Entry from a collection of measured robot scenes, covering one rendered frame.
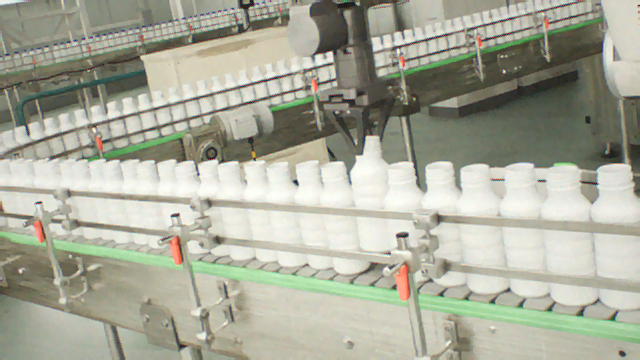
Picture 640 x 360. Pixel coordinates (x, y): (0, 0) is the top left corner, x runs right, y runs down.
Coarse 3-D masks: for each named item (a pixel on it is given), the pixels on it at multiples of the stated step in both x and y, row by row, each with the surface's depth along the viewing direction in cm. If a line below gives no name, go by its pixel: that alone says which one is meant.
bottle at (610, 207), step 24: (600, 168) 86; (624, 168) 86; (600, 192) 86; (624, 192) 84; (600, 216) 85; (624, 216) 83; (600, 240) 86; (624, 240) 84; (600, 264) 87; (624, 264) 85
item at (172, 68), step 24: (192, 48) 523; (216, 48) 529; (240, 48) 538; (264, 48) 548; (288, 48) 558; (168, 72) 524; (192, 72) 522; (216, 72) 531; (264, 72) 550; (168, 96) 538; (312, 144) 577; (240, 168) 548
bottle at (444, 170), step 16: (432, 176) 99; (448, 176) 99; (432, 192) 100; (448, 192) 100; (432, 208) 100; (448, 208) 99; (448, 224) 99; (448, 240) 100; (448, 256) 101; (448, 272) 101
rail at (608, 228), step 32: (32, 192) 169; (96, 192) 151; (96, 224) 155; (480, 224) 94; (512, 224) 91; (544, 224) 88; (576, 224) 86; (608, 224) 83; (352, 256) 110; (384, 256) 106; (608, 288) 85
